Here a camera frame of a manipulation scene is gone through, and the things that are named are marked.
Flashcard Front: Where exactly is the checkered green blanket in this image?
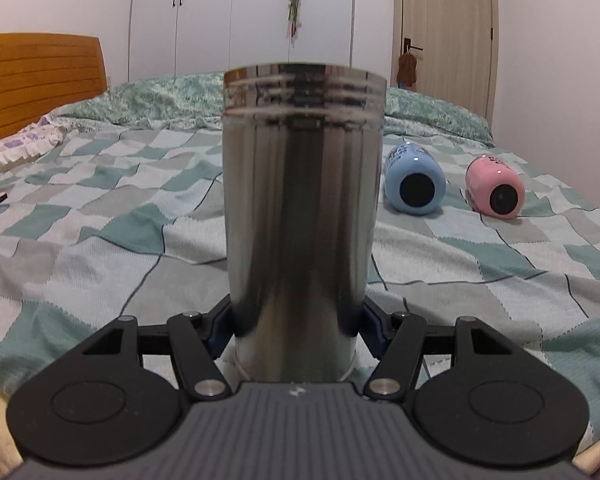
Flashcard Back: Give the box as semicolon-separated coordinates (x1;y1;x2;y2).
0;119;600;431

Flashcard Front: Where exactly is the green patterned quilt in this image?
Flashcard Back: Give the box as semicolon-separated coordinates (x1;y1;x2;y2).
50;72;494;148

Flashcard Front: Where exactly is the white wardrobe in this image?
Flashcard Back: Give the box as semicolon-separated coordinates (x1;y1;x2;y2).
128;0;357;84

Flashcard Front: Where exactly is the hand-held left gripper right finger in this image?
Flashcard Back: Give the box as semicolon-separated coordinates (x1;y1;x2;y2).
356;298;510;404

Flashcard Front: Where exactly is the stainless steel cup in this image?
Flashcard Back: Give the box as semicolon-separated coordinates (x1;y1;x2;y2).
222;62;387;382

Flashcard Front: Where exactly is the wooden door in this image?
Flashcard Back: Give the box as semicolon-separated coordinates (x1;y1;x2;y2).
393;0;498;126

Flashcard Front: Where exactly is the blue bottle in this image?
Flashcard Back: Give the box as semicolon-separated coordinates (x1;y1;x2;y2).
383;142;447;216

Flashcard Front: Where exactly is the floral pillow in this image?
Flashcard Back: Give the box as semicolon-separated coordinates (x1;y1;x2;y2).
0;115;68;181

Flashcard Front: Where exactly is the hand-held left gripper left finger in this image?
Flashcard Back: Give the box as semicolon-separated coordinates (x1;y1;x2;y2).
82;294;237;403

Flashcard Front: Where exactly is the hanging green ornament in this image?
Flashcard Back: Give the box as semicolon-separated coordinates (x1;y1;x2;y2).
286;0;301;51

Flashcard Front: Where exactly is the wooden headboard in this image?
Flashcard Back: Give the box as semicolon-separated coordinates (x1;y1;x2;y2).
0;33;109;148

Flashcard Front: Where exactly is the brown bag on door handle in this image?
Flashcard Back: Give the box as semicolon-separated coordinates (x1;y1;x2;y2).
397;51;419;92

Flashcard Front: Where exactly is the pink bottle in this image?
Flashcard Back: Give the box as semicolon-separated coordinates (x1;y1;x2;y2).
464;155;526;221

